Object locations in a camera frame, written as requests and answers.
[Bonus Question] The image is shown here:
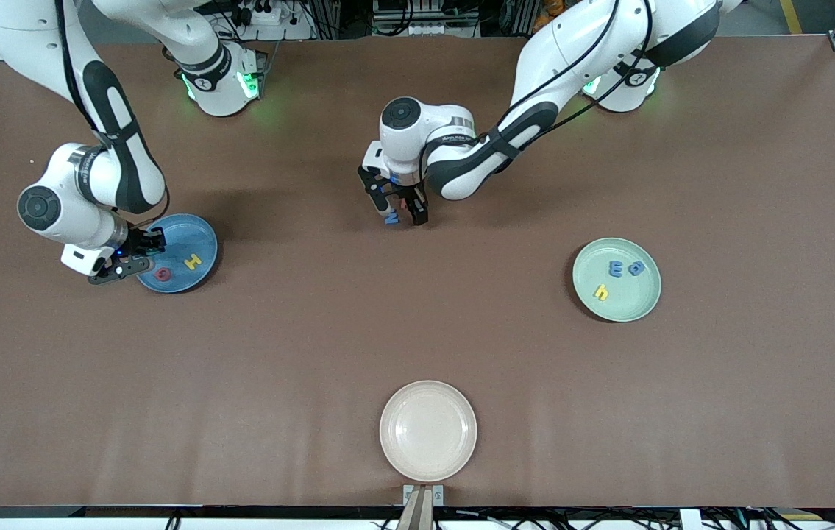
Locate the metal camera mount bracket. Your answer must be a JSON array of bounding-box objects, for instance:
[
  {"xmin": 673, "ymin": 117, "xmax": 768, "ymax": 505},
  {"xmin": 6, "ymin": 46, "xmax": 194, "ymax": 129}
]
[{"xmin": 402, "ymin": 484, "xmax": 445, "ymax": 530}]

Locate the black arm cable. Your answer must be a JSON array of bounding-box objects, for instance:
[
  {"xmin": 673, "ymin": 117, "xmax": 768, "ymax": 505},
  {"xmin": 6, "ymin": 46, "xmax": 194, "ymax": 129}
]
[
  {"xmin": 53, "ymin": 0, "xmax": 171, "ymax": 230},
  {"xmin": 421, "ymin": 0, "xmax": 653, "ymax": 196}
]

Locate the green plate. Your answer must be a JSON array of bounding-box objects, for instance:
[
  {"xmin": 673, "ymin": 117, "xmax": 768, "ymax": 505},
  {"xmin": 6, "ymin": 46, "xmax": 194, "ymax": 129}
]
[{"xmin": 572, "ymin": 237, "xmax": 662, "ymax": 323}]

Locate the white power strip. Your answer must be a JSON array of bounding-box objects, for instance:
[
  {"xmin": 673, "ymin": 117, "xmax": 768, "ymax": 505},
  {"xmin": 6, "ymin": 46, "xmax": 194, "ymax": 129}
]
[{"xmin": 230, "ymin": 0, "xmax": 315, "ymax": 41}]

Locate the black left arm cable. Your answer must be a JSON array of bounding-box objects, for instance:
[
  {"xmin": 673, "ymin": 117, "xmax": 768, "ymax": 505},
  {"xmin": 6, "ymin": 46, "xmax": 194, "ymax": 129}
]
[{"xmin": 421, "ymin": 0, "xmax": 653, "ymax": 196}]

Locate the beige plate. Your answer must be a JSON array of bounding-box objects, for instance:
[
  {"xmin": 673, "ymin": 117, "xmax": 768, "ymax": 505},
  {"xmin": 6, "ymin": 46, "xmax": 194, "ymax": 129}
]
[{"xmin": 379, "ymin": 380, "xmax": 478, "ymax": 483}]

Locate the brown table cover sheet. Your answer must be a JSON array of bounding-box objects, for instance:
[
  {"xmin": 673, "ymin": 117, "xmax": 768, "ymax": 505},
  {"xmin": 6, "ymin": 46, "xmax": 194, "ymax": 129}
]
[{"xmin": 0, "ymin": 35, "xmax": 835, "ymax": 510}]

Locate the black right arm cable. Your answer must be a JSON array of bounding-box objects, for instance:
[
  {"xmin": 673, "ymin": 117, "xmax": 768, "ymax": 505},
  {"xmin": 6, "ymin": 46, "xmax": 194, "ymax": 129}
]
[{"xmin": 53, "ymin": 0, "xmax": 171, "ymax": 230}]

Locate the blue plate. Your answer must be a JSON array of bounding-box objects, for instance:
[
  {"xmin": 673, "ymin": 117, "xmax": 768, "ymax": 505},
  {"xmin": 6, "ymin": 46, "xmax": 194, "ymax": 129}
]
[{"xmin": 136, "ymin": 213, "xmax": 218, "ymax": 294}]

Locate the black white electronics box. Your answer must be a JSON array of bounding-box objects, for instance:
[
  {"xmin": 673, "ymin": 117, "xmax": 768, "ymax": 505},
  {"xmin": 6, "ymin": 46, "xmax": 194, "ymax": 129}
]
[{"xmin": 373, "ymin": 0, "xmax": 480, "ymax": 38}]

